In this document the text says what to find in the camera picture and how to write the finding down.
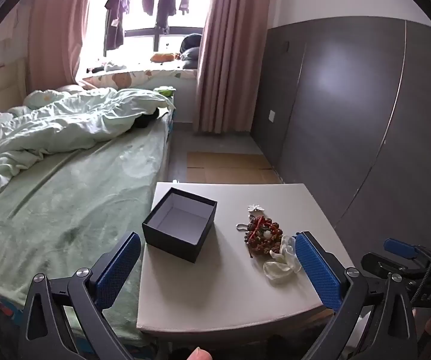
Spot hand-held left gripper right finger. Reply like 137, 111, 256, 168
293, 231, 421, 360

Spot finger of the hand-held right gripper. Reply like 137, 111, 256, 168
383, 238, 431, 260

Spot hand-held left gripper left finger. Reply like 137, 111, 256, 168
17, 231, 143, 360

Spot black box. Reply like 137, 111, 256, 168
141, 187, 218, 264

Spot pile of beaded bracelets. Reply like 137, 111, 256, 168
243, 214, 284, 257

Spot person's left hand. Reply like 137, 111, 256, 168
187, 347, 212, 360

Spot bed with green sheet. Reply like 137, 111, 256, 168
0, 94, 175, 347

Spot flattened cardboard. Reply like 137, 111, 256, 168
186, 152, 281, 184

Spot black cloth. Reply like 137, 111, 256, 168
132, 108, 160, 129

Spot pale green quilt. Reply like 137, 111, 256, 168
0, 87, 176, 192

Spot printed window seat cushion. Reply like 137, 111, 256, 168
82, 67, 198, 91

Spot dark cushions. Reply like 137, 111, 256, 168
180, 34, 203, 70

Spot pink curtain beside headboard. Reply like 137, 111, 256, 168
28, 0, 97, 94

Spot hanging purple shirt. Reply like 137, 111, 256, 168
105, 0, 131, 51

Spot hanging dark pants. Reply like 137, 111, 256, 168
154, 0, 183, 34

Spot pink curtain beside dark wall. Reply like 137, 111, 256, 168
194, 0, 285, 136

